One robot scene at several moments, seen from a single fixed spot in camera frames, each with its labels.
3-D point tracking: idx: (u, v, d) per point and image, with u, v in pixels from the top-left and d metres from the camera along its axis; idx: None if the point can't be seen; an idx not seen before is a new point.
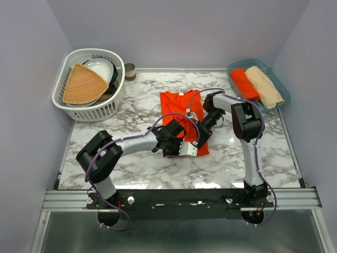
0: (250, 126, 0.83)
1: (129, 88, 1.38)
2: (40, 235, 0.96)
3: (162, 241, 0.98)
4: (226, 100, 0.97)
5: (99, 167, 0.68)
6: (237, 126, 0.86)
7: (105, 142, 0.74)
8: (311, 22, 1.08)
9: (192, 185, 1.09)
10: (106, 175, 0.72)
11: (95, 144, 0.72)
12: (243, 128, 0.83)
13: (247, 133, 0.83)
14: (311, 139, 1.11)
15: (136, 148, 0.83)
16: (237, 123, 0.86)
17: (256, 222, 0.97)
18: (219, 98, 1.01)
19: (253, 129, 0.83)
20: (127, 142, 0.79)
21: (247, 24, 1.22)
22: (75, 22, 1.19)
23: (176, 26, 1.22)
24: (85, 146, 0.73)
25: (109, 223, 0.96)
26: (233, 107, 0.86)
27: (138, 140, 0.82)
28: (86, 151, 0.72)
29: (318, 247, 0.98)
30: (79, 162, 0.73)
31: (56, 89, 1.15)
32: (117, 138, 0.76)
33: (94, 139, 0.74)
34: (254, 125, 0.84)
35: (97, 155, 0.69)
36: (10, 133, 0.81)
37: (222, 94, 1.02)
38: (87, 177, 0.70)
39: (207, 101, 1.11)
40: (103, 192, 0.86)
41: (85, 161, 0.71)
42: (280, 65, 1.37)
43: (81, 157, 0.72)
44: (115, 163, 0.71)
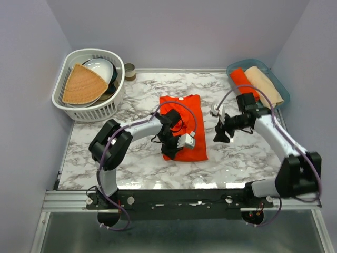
0: (301, 188, 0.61)
1: (129, 88, 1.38)
2: (40, 235, 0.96)
3: (162, 242, 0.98)
4: (275, 136, 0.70)
5: (113, 154, 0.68)
6: (282, 179, 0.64)
7: (115, 130, 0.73)
8: (311, 23, 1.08)
9: (192, 185, 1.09)
10: (119, 162, 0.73)
11: (105, 133, 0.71)
12: (290, 191, 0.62)
13: (293, 193, 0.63)
14: (311, 139, 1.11)
15: (143, 134, 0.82)
16: (284, 179, 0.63)
17: (255, 222, 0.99)
18: (264, 126, 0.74)
19: (304, 192, 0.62)
20: (135, 127, 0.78)
21: (247, 24, 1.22)
22: (75, 22, 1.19)
23: (176, 27, 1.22)
24: (95, 136, 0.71)
25: (109, 223, 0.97)
26: (289, 165, 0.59)
27: (145, 125, 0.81)
28: (98, 141, 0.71)
29: (318, 247, 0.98)
30: (91, 152, 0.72)
31: (56, 89, 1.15)
32: (125, 125, 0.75)
33: (103, 128, 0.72)
34: (307, 186, 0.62)
35: (110, 143, 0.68)
36: (10, 133, 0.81)
37: (273, 121, 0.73)
38: (101, 165, 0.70)
39: (246, 115, 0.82)
40: (107, 186, 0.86)
41: (97, 151, 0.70)
42: (280, 65, 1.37)
43: (93, 147, 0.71)
44: (127, 148, 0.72)
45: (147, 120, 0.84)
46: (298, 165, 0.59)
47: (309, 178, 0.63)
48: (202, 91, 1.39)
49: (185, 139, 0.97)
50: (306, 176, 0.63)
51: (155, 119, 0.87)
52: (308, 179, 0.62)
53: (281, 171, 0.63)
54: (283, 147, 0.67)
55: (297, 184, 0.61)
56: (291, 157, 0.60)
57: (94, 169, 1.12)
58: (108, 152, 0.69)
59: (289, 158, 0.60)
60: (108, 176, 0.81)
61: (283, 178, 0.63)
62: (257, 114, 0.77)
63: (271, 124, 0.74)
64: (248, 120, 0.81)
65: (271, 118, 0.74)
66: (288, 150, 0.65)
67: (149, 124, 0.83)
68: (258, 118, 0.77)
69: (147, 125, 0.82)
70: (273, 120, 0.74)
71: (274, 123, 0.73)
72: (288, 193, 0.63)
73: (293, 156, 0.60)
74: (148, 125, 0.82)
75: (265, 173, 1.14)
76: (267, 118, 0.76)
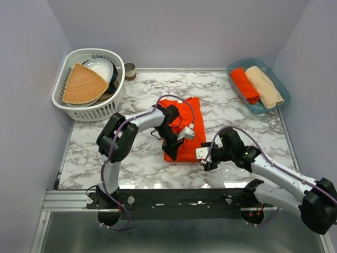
0: (329, 216, 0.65)
1: (129, 88, 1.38)
2: (40, 235, 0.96)
3: (162, 241, 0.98)
4: (280, 176, 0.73)
5: (121, 146, 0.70)
6: (310, 218, 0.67)
7: (120, 123, 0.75)
8: (311, 23, 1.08)
9: (192, 185, 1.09)
10: (126, 153, 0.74)
11: (112, 126, 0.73)
12: (323, 225, 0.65)
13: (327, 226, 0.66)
14: (311, 139, 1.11)
15: (147, 126, 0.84)
16: (312, 217, 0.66)
17: (255, 222, 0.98)
18: (263, 167, 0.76)
19: (333, 219, 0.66)
20: (140, 119, 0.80)
21: (247, 24, 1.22)
22: (75, 22, 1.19)
23: (176, 26, 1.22)
24: (102, 130, 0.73)
25: (109, 223, 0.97)
26: (310, 204, 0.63)
27: (148, 117, 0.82)
28: (105, 135, 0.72)
29: (318, 247, 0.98)
30: (99, 145, 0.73)
31: (56, 89, 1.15)
32: (130, 117, 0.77)
33: (109, 122, 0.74)
34: (333, 212, 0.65)
35: (117, 135, 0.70)
36: (10, 133, 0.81)
37: (269, 162, 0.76)
38: (110, 157, 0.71)
39: (242, 160, 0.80)
40: (111, 182, 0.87)
41: (105, 144, 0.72)
42: (280, 65, 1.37)
43: (101, 141, 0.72)
44: (134, 139, 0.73)
45: (150, 112, 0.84)
46: (317, 200, 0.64)
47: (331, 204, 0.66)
48: (202, 91, 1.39)
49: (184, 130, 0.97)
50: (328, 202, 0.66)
51: (157, 110, 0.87)
52: (331, 205, 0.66)
53: (306, 211, 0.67)
54: (295, 186, 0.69)
55: (325, 216, 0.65)
56: (309, 194, 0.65)
57: (94, 169, 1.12)
58: (116, 144, 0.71)
59: (309, 197, 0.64)
60: (114, 169, 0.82)
61: (311, 216, 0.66)
62: (250, 159, 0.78)
63: (268, 163, 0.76)
64: (244, 165, 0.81)
65: (267, 162, 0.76)
66: (300, 186, 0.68)
67: (151, 115, 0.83)
68: (253, 163, 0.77)
69: (150, 117, 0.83)
70: (268, 159, 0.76)
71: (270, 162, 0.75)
72: (321, 227, 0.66)
73: (310, 194, 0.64)
74: (151, 116, 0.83)
75: None
76: (261, 159, 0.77)
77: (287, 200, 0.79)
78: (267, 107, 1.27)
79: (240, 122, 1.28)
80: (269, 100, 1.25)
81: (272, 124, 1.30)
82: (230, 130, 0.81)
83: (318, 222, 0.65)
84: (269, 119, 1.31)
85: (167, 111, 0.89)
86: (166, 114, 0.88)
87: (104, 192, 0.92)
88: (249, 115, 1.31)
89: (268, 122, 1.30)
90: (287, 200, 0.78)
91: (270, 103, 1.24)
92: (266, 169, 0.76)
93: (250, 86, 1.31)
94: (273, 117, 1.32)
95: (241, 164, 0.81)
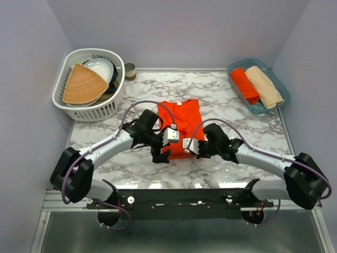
0: (315, 190, 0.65)
1: (130, 88, 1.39)
2: (40, 235, 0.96)
3: (162, 242, 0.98)
4: (262, 158, 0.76)
5: (75, 186, 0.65)
6: (296, 194, 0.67)
7: (75, 158, 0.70)
8: (311, 23, 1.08)
9: (192, 185, 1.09)
10: (86, 191, 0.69)
11: (65, 165, 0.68)
12: (310, 199, 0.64)
13: (315, 200, 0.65)
14: (311, 139, 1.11)
15: (109, 154, 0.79)
16: (298, 194, 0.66)
17: (256, 222, 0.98)
18: (246, 155, 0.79)
19: (319, 193, 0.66)
20: (98, 151, 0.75)
21: (247, 23, 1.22)
22: (75, 22, 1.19)
23: (176, 26, 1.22)
24: (55, 169, 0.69)
25: (109, 223, 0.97)
26: (292, 178, 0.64)
27: (109, 145, 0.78)
28: (58, 174, 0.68)
29: (318, 247, 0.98)
30: (55, 185, 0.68)
31: (56, 89, 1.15)
32: (86, 152, 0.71)
33: (61, 159, 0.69)
34: (318, 185, 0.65)
35: (70, 173, 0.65)
36: (10, 133, 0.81)
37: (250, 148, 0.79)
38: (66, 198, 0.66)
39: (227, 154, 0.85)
40: (99, 195, 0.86)
41: (59, 184, 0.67)
42: (280, 65, 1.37)
43: (56, 181, 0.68)
44: (90, 175, 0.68)
45: (113, 137, 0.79)
46: (298, 173, 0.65)
47: (315, 177, 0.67)
48: (203, 91, 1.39)
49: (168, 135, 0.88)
50: (311, 176, 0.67)
51: (122, 133, 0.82)
52: (315, 179, 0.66)
53: (290, 188, 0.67)
54: (276, 165, 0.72)
55: (310, 189, 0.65)
56: (289, 169, 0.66)
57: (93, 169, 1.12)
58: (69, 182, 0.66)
59: (289, 172, 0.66)
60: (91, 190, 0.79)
61: (297, 192, 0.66)
62: (234, 149, 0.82)
63: (250, 149, 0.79)
64: (230, 157, 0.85)
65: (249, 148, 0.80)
66: (281, 164, 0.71)
67: (115, 142, 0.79)
68: (237, 152, 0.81)
69: (114, 144, 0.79)
70: (249, 146, 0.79)
71: (252, 148, 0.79)
72: (310, 204, 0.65)
73: (290, 168, 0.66)
74: (114, 144, 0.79)
75: (265, 173, 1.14)
76: (244, 147, 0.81)
77: (276, 185, 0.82)
78: (267, 107, 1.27)
79: (240, 121, 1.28)
80: (269, 100, 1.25)
81: (272, 124, 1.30)
82: (214, 126, 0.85)
83: (305, 196, 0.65)
84: (269, 119, 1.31)
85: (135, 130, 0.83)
86: (134, 134, 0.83)
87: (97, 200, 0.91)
88: (249, 115, 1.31)
89: (268, 122, 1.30)
90: (276, 186, 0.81)
91: (270, 103, 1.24)
92: (249, 156, 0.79)
93: (250, 87, 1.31)
94: (273, 117, 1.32)
95: (228, 157, 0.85)
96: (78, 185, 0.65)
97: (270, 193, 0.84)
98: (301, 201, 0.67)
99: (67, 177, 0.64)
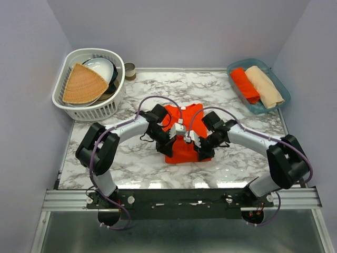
0: (296, 171, 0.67)
1: (130, 88, 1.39)
2: (40, 235, 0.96)
3: (162, 241, 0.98)
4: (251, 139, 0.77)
5: (102, 157, 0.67)
6: (277, 173, 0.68)
7: (100, 133, 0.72)
8: (311, 22, 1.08)
9: (192, 185, 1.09)
10: (109, 165, 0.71)
11: (91, 138, 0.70)
12: (289, 178, 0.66)
13: (294, 181, 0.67)
14: (310, 139, 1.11)
15: (129, 134, 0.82)
16: (278, 172, 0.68)
17: (255, 221, 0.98)
18: (237, 134, 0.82)
19: (300, 175, 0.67)
20: (121, 128, 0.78)
21: (247, 24, 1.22)
22: (75, 22, 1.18)
23: (176, 26, 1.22)
24: (81, 142, 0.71)
25: (109, 223, 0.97)
26: (274, 155, 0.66)
27: (130, 125, 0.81)
28: (84, 146, 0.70)
29: (318, 247, 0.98)
30: (79, 158, 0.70)
31: (56, 89, 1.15)
32: (111, 127, 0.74)
33: (89, 133, 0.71)
34: (300, 166, 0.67)
35: (97, 145, 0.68)
36: (9, 133, 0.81)
37: (241, 127, 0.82)
38: (90, 171, 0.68)
39: (218, 135, 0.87)
40: (105, 188, 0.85)
41: (84, 157, 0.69)
42: (280, 65, 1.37)
43: (80, 154, 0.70)
44: (116, 149, 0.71)
45: (132, 119, 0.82)
46: (281, 152, 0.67)
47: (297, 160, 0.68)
48: (203, 91, 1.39)
49: (175, 127, 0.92)
50: (294, 158, 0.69)
51: (140, 117, 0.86)
52: (297, 161, 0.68)
53: (272, 166, 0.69)
54: (262, 144, 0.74)
55: (290, 168, 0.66)
56: (273, 147, 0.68)
57: None
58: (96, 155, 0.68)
59: (272, 149, 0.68)
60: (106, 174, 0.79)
61: (278, 171, 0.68)
62: (227, 128, 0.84)
63: (241, 129, 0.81)
64: (222, 136, 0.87)
65: (240, 127, 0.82)
66: (266, 143, 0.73)
67: (135, 123, 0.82)
68: (228, 131, 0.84)
69: (133, 125, 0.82)
70: (241, 126, 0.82)
71: (244, 128, 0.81)
72: (288, 183, 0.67)
73: (274, 146, 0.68)
74: (134, 125, 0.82)
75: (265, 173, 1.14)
76: (235, 127, 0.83)
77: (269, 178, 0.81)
78: (267, 107, 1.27)
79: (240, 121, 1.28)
80: (269, 100, 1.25)
81: (272, 124, 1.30)
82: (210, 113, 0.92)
83: (285, 175, 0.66)
84: (269, 119, 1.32)
85: (151, 117, 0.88)
86: (150, 120, 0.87)
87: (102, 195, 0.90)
88: (249, 115, 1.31)
89: (268, 121, 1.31)
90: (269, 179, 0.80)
91: (270, 103, 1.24)
92: (239, 135, 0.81)
93: (250, 86, 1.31)
94: (273, 117, 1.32)
95: (220, 135, 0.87)
96: (106, 156, 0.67)
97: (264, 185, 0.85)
98: (281, 179, 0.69)
99: (95, 148, 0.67)
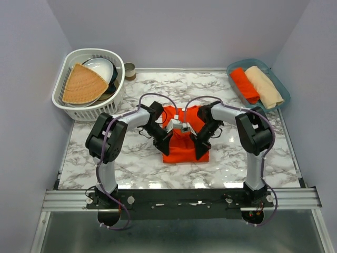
0: (261, 137, 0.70)
1: (129, 88, 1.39)
2: (40, 235, 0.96)
3: (162, 242, 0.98)
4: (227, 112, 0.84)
5: (112, 144, 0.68)
6: (244, 139, 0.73)
7: (108, 123, 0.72)
8: (311, 23, 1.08)
9: (192, 185, 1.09)
10: (118, 152, 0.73)
11: (100, 127, 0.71)
12: (253, 142, 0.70)
13: (257, 146, 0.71)
14: (310, 139, 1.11)
15: (134, 124, 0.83)
16: (245, 137, 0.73)
17: (256, 222, 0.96)
18: (218, 109, 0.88)
19: (264, 143, 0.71)
20: (127, 118, 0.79)
21: (247, 24, 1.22)
22: (75, 22, 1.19)
23: (176, 26, 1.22)
24: (90, 132, 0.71)
25: (109, 223, 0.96)
26: (240, 120, 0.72)
27: (135, 116, 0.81)
28: (93, 136, 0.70)
29: (318, 247, 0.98)
30: (90, 148, 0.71)
31: (56, 89, 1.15)
32: (118, 116, 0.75)
33: (97, 122, 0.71)
34: (265, 134, 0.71)
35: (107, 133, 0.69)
36: (9, 133, 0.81)
37: (221, 104, 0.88)
38: (102, 158, 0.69)
39: (204, 114, 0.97)
40: (107, 184, 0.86)
41: (95, 146, 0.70)
42: (280, 65, 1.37)
43: (90, 143, 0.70)
44: (124, 137, 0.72)
45: (136, 110, 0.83)
46: (247, 118, 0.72)
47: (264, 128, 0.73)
48: (203, 91, 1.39)
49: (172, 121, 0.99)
50: (261, 127, 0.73)
51: (141, 109, 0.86)
52: (263, 129, 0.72)
53: (240, 132, 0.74)
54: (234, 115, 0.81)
55: (255, 134, 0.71)
56: (241, 115, 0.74)
57: (94, 169, 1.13)
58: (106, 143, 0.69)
59: (240, 116, 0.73)
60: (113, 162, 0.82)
61: (244, 136, 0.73)
62: (209, 106, 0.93)
63: (221, 105, 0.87)
64: (207, 115, 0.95)
65: (220, 104, 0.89)
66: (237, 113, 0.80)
67: (138, 114, 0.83)
68: (211, 108, 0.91)
69: (137, 115, 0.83)
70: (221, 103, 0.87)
71: (222, 104, 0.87)
72: (253, 147, 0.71)
73: (241, 114, 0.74)
74: (138, 115, 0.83)
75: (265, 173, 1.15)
76: (217, 105, 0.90)
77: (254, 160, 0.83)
78: (267, 107, 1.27)
79: None
80: (269, 100, 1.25)
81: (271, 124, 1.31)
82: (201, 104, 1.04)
83: (249, 140, 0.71)
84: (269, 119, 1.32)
85: (151, 109, 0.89)
86: (150, 112, 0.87)
87: (103, 193, 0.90)
88: None
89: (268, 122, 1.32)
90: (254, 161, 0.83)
91: (270, 103, 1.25)
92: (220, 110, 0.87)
93: (250, 87, 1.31)
94: (273, 117, 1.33)
95: (206, 114, 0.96)
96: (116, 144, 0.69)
97: (251, 171, 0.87)
98: (248, 145, 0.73)
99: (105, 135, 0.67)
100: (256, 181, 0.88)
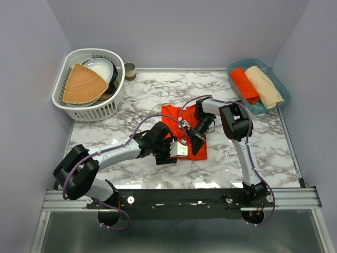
0: (240, 126, 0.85)
1: (130, 88, 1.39)
2: (40, 235, 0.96)
3: (162, 242, 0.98)
4: (215, 104, 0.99)
5: (76, 183, 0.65)
6: (226, 127, 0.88)
7: (82, 156, 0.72)
8: (311, 22, 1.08)
9: (192, 185, 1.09)
10: (85, 191, 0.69)
11: (70, 161, 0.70)
12: (232, 129, 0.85)
13: (237, 133, 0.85)
14: (310, 139, 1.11)
15: (117, 158, 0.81)
16: (226, 125, 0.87)
17: (256, 222, 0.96)
18: (208, 103, 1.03)
19: (243, 130, 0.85)
20: (106, 154, 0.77)
21: (247, 23, 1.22)
22: (75, 22, 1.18)
23: (176, 26, 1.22)
24: (60, 163, 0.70)
25: (109, 223, 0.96)
26: (222, 110, 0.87)
27: (117, 152, 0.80)
28: (62, 167, 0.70)
29: (318, 247, 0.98)
30: (56, 178, 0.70)
31: (56, 89, 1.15)
32: (94, 152, 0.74)
33: (70, 154, 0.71)
34: (244, 123, 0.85)
35: (75, 169, 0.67)
36: (9, 134, 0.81)
37: (210, 99, 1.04)
38: (65, 194, 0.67)
39: (196, 107, 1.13)
40: (100, 194, 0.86)
41: (61, 177, 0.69)
42: (280, 65, 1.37)
43: (58, 173, 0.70)
44: (93, 178, 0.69)
45: (122, 145, 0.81)
46: (228, 109, 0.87)
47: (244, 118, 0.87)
48: (202, 91, 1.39)
49: (177, 151, 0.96)
50: (241, 117, 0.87)
51: (131, 143, 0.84)
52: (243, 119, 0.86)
53: (223, 121, 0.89)
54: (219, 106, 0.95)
55: (235, 123, 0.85)
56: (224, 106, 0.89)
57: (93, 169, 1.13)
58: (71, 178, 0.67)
59: (222, 107, 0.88)
60: (91, 190, 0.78)
61: (226, 125, 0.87)
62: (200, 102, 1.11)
63: (210, 99, 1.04)
64: (199, 108, 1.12)
65: (210, 99, 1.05)
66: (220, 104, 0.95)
67: (124, 149, 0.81)
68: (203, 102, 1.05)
69: (122, 150, 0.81)
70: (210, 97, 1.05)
71: (211, 98, 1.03)
72: (234, 134, 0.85)
73: (224, 105, 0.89)
74: (122, 151, 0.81)
75: (265, 173, 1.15)
76: (207, 100, 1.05)
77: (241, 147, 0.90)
78: (267, 107, 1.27)
79: None
80: (269, 100, 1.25)
81: (271, 124, 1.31)
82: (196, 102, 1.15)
83: (229, 127, 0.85)
84: (269, 119, 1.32)
85: (144, 144, 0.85)
86: (142, 146, 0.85)
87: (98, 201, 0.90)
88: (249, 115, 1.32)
89: (268, 122, 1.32)
90: (241, 148, 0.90)
91: (270, 103, 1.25)
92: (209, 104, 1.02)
93: (250, 86, 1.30)
94: (273, 117, 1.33)
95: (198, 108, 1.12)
96: (80, 184, 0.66)
97: (242, 163, 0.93)
98: (229, 133, 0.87)
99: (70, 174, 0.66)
100: (250, 173, 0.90)
